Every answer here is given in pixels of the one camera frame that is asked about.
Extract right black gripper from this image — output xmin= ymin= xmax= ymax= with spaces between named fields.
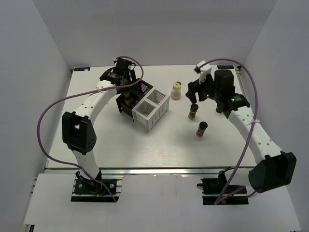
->
xmin=186 ymin=72 xmax=221 ymax=104

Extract yellow bottle gold cap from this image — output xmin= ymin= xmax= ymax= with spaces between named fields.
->
xmin=124 ymin=92 xmax=132 ymax=106

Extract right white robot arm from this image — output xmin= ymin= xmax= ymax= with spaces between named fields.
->
xmin=186 ymin=68 xmax=296 ymax=193

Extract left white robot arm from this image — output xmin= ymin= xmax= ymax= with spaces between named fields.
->
xmin=62 ymin=56 xmax=141 ymax=193

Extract white bottle yellow cap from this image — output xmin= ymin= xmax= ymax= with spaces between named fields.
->
xmin=170 ymin=81 xmax=182 ymax=100

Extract brown spice bottle black cap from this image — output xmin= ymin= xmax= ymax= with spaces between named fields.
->
xmin=188 ymin=103 xmax=198 ymax=120

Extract black two-slot organizer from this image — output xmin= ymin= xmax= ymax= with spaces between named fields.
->
xmin=116 ymin=80 xmax=153 ymax=118

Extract right blue table sticker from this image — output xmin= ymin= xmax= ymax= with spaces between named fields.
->
xmin=217 ymin=65 xmax=234 ymax=70

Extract blue table sticker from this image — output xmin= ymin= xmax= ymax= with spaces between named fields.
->
xmin=217 ymin=65 xmax=234 ymax=70
xmin=73 ymin=67 xmax=90 ymax=72

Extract white two-slot organizer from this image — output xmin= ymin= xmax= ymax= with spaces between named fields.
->
xmin=132 ymin=89 xmax=170 ymax=132

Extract left blue table sticker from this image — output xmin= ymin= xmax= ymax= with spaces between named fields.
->
xmin=73 ymin=67 xmax=90 ymax=72

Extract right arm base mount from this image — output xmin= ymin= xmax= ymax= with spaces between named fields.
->
xmin=197 ymin=169 xmax=249 ymax=206

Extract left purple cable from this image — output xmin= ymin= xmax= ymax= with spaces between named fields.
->
xmin=36 ymin=56 xmax=144 ymax=202

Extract purple cable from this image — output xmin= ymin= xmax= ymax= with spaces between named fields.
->
xmin=36 ymin=56 xmax=144 ymax=202
xmin=201 ymin=58 xmax=258 ymax=205

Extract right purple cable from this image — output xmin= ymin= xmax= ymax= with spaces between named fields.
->
xmin=201 ymin=58 xmax=258 ymax=205

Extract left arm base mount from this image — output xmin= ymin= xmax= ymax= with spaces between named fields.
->
xmin=70 ymin=171 xmax=122 ymax=203

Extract aluminium table front rail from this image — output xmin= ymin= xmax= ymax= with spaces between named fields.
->
xmin=44 ymin=166 xmax=256 ymax=175

